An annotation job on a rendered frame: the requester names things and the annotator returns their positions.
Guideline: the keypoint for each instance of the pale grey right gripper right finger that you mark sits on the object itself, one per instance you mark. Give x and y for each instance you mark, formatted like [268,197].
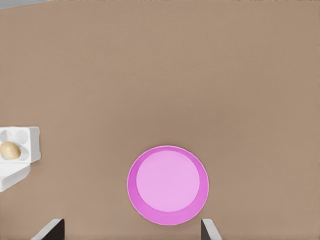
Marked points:
[208,231]

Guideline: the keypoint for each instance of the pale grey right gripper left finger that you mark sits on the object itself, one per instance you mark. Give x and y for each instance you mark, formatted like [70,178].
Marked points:
[51,231]

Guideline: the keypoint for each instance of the white egg box lid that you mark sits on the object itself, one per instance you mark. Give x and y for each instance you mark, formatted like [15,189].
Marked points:
[12,176]

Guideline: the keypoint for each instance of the tan egg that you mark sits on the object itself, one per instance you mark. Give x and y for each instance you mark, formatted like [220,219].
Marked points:
[9,150]

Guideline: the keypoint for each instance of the white egg box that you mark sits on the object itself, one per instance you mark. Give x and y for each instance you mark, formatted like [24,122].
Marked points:
[29,142]

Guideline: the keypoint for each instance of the pink round plate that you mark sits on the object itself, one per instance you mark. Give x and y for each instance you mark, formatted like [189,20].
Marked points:
[168,185]

